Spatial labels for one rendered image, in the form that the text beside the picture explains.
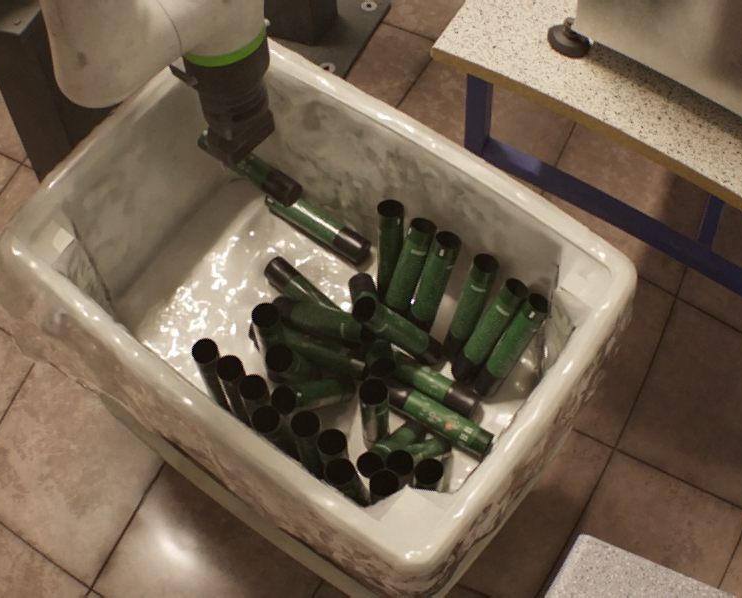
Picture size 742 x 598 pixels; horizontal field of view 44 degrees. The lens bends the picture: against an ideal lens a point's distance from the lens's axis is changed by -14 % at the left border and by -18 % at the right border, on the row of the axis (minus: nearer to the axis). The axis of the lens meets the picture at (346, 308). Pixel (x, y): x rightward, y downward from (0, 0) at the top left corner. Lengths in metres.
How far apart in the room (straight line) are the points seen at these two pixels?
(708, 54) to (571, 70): 0.20
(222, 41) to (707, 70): 0.53
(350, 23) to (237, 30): 1.22
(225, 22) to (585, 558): 0.60
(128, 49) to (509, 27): 0.49
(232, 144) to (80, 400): 0.80
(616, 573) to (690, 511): 0.85
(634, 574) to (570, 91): 0.55
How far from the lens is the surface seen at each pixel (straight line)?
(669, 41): 1.09
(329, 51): 2.14
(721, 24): 1.04
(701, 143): 1.14
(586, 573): 0.90
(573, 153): 2.02
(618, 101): 1.14
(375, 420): 1.13
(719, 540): 1.75
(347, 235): 1.32
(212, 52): 1.00
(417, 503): 0.98
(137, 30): 0.90
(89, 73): 0.90
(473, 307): 1.20
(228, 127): 1.12
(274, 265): 1.31
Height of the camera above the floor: 1.61
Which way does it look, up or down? 63 degrees down
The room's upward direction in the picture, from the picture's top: 6 degrees counter-clockwise
